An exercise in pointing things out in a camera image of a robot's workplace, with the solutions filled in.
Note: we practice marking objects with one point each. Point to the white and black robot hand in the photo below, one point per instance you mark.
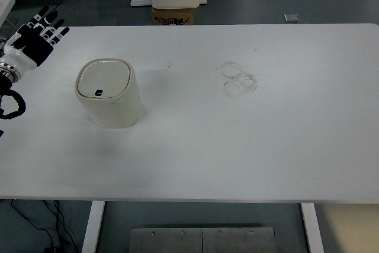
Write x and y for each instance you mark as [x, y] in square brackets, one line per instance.
[31, 48]

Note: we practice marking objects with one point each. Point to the cream plastic trash bin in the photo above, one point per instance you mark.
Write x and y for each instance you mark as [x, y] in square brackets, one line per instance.
[112, 108]

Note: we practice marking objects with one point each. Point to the white side table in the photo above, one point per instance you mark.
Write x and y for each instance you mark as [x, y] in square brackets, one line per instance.
[6, 5]

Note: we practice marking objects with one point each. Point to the white table foot bar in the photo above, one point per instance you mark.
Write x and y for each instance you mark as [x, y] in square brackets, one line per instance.
[139, 2]

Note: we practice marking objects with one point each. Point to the brown cardboard box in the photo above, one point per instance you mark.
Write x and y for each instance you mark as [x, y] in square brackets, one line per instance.
[173, 16]

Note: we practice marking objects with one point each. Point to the white table leg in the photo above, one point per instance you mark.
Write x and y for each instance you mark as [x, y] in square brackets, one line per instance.
[312, 229]
[93, 226]

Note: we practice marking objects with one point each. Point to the black power adapter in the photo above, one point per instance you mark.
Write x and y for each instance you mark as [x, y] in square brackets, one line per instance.
[51, 250]

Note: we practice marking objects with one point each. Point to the grey metal plate with screws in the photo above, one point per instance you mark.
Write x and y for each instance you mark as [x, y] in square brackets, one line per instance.
[177, 241]

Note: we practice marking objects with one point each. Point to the small grey flat object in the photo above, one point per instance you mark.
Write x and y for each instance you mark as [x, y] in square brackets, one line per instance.
[291, 18]

